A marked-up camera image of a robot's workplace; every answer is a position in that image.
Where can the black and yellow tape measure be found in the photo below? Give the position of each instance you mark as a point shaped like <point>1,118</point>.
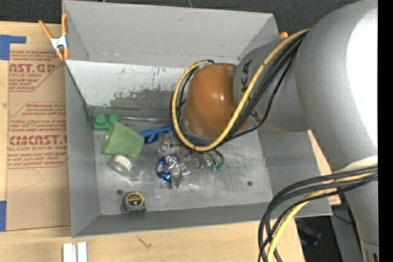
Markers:
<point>134,202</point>

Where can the grey metal bin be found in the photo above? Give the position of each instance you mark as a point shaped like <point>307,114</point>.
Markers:
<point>172,36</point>

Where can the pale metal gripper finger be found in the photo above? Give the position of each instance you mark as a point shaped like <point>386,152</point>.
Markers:
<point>180,172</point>
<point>170,145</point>

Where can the white tape roll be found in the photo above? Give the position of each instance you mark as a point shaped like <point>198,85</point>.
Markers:
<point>120,164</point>

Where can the green toy brick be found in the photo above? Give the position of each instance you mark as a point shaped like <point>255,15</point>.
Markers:
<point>102,122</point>

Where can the brown cardboard board, red print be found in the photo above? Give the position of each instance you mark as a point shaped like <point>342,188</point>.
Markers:
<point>33,181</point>

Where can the pale green plastic cup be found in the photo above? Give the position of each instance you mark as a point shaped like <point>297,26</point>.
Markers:
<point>122,139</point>

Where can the shiny blue foil wrapper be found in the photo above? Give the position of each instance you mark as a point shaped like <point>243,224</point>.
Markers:
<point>163,168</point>

